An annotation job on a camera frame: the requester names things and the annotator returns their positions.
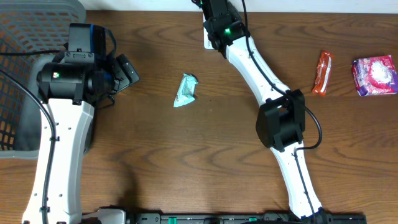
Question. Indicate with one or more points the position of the green snack packet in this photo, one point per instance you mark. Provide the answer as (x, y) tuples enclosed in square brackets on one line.
[(186, 91)]

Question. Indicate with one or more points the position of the red orange snack bag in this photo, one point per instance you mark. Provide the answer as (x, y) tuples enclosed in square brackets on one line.
[(323, 72)]

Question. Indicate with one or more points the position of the red purple tissue pack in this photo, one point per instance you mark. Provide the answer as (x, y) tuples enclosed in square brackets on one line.
[(375, 76)]

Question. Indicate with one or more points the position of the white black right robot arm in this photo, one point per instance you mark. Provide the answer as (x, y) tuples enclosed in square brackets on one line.
[(284, 124)]

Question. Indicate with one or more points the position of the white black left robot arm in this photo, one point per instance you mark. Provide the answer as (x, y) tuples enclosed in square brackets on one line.
[(70, 88)]

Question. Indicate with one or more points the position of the white barcode scanner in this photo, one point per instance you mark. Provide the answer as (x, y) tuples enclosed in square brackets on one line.
[(206, 28)]

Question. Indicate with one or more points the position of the grey plastic mesh basket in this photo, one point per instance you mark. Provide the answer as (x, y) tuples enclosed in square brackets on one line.
[(32, 31)]

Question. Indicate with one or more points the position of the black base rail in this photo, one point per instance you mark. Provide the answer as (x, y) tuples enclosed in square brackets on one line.
[(119, 216)]

